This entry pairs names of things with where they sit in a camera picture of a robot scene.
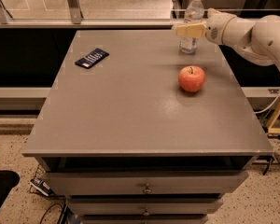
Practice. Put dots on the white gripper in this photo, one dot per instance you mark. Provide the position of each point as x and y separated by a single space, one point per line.
215 28

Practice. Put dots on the clear plastic water bottle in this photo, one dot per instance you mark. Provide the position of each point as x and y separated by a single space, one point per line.
194 13

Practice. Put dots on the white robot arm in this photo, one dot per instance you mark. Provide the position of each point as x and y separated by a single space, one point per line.
258 41

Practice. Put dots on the red apple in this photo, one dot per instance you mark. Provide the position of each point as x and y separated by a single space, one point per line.
191 78

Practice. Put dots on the grey drawer cabinet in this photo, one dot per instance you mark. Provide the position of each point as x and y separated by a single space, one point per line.
129 114

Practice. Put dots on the top grey drawer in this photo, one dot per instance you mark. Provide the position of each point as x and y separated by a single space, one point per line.
144 183

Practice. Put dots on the grey drawer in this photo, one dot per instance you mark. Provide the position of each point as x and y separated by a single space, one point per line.
144 183
146 207

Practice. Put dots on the middle grey drawer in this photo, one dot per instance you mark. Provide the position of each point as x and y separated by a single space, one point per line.
146 207

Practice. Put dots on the blue white device on floor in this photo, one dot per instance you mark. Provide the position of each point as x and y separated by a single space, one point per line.
40 185

